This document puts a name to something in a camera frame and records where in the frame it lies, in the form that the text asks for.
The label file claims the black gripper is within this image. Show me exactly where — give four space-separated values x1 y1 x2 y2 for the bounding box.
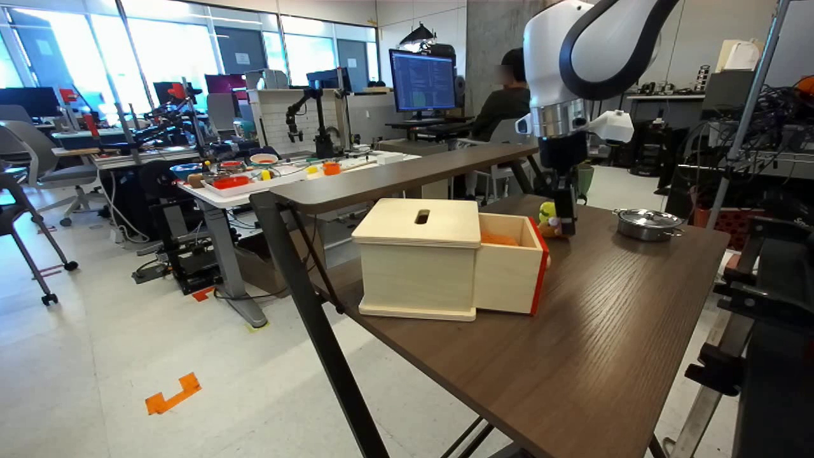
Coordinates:
538 131 592 238

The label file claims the red-front wooden drawer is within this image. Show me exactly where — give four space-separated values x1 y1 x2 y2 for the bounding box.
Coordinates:
472 210 555 318

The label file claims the dark green bin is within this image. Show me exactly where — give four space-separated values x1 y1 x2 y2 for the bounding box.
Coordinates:
574 158 594 206

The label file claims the small steel lidded pot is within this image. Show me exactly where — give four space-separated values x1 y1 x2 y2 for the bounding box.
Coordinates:
616 206 683 244

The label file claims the seated person dark top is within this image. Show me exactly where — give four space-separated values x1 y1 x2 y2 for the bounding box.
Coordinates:
469 46 535 141

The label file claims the cream wooden box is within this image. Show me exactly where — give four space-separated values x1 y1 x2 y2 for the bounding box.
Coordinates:
351 195 484 323

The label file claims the computer monitor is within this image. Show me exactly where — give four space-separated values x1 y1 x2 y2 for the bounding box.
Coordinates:
386 46 461 120

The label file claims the grey metal pole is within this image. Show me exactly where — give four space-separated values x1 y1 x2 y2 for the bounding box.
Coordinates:
708 0 798 230

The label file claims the white box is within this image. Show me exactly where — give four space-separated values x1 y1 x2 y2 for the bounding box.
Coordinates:
714 37 764 74

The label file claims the black equipment platform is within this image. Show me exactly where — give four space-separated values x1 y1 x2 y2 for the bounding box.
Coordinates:
683 214 814 458

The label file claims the orange tray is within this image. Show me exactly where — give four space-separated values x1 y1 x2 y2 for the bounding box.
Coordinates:
212 169 255 190

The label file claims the white height-adjustable desk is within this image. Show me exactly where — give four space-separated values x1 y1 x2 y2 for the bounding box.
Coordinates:
176 146 425 331

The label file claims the black lab bench with equipment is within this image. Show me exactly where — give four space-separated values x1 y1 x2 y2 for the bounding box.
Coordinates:
124 78 214 159

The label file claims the orange floor tape mark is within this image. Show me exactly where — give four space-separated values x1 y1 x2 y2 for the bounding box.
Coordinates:
143 368 203 416

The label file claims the black stool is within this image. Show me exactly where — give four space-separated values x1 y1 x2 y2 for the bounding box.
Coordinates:
0 103 81 307

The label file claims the black metal table frame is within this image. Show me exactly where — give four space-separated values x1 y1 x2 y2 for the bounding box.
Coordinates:
250 190 528 458

